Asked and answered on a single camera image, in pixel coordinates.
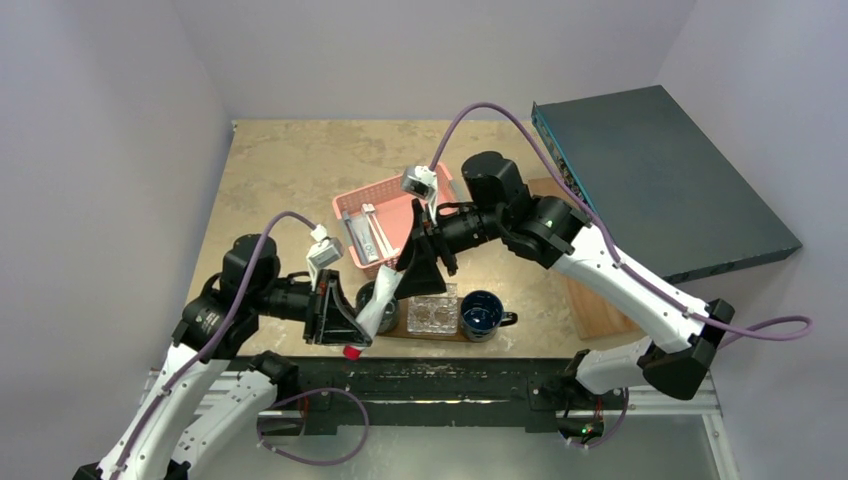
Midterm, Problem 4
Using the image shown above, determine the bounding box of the dark network switch box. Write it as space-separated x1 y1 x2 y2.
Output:
531 85 802 283

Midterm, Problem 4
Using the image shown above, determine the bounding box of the oval wooden tray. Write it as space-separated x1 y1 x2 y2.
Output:
379 299 470 343

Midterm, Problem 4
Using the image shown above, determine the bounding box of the black aluminium base frame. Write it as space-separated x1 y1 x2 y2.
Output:
148 353 723 439

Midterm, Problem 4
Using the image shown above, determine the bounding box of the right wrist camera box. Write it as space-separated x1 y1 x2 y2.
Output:
401 166 438 220

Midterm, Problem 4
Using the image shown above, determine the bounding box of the pink plastic basket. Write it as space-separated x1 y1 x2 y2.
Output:
332 164 465 278

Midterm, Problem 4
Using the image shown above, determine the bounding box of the white red-capped toothpaste tube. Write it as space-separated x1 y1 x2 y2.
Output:
343 265 403 360

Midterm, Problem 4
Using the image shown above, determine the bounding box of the dark green enamel mug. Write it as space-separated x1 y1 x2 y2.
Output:
356 281 400 337

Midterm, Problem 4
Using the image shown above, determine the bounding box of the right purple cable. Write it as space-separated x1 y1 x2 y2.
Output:
427 101 814 452

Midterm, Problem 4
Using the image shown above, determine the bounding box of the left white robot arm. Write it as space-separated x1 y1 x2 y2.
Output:
74 234 373 479

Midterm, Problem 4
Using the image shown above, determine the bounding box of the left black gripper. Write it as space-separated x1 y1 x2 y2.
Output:
253 267 372 343

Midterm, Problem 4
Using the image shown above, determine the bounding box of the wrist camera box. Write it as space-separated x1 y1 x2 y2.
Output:
306 224 344 286
401 166 438 220

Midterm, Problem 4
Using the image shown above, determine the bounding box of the wooden board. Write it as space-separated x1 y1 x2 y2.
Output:
527 176 647 342

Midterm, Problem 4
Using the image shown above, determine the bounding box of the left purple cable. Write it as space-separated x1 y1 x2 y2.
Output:
109 210 371 480

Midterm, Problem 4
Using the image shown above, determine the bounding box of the clear plastic holder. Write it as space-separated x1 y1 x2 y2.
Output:
408 283 460 335

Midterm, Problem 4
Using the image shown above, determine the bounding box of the purple cable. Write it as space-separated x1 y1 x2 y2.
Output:
109 210 371 480
427 101 814 452

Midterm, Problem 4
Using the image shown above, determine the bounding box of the blue enamel mug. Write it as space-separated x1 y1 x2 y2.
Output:
459 290 519 343

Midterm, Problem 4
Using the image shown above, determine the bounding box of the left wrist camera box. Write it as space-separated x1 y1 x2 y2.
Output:
306 224 344 286

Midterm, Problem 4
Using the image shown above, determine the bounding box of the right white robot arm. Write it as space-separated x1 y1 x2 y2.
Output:
394 151 734 407

